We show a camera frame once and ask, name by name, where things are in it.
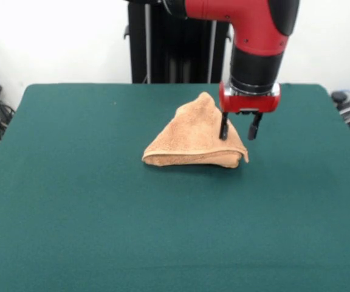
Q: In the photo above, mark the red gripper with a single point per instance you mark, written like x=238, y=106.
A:
x=251, y=103

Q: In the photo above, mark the tan terry towel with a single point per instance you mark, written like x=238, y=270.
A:
x=190, y=137

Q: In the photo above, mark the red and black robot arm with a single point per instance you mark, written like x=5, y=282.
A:
x=257, y=30

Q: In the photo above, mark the dark green table cloth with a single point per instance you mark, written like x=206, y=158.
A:
x=71, y=213

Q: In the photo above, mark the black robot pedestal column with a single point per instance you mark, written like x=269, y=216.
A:
x=178, y=51

